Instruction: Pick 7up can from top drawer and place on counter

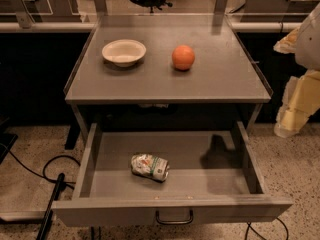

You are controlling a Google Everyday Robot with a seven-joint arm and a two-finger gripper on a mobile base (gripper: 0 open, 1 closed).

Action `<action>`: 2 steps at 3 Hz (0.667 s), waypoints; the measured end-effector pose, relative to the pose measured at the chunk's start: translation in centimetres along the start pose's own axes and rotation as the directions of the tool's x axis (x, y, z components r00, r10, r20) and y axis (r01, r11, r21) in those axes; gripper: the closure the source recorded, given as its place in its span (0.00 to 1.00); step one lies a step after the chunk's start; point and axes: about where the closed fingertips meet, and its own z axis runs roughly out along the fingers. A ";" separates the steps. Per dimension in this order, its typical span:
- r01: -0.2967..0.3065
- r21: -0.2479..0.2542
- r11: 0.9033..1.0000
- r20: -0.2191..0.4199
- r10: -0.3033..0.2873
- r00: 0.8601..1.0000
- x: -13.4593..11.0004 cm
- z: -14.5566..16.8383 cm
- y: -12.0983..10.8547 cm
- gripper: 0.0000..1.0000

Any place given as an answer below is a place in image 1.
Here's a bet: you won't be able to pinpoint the black floor cable right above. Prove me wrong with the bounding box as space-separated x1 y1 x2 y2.
244 217 290 240

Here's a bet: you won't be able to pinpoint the black drawer handle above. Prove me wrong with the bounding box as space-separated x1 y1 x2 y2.
155 210 194 226

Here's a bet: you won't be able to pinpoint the orange fruit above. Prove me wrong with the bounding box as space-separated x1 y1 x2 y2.
172 45 195 71

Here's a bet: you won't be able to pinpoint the black pole on floor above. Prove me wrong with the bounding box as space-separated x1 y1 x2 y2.
36 173 65 240

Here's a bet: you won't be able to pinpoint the open grey drawer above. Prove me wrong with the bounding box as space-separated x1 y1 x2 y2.
53 122 292 226

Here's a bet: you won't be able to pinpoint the black floor cable left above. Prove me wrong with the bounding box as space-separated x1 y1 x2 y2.
0 143 82 190

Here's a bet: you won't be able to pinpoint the white bowl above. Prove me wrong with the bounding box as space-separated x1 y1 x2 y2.
102 39 146 68

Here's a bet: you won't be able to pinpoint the black floor cable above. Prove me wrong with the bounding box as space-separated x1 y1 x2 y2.
0 143 82 190
244 217 290 240

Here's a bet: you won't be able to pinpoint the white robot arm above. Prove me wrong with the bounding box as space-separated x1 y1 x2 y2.
274 5 320 138

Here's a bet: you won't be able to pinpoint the white horizontal rail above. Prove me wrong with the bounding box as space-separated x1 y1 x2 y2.
0 22 300 33

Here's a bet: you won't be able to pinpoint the grey counter cabinet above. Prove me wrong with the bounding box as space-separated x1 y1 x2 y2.
65 14 272 137

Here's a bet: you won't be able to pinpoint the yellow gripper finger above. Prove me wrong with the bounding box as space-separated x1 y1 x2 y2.
274 70 320 138
273 28 299 54

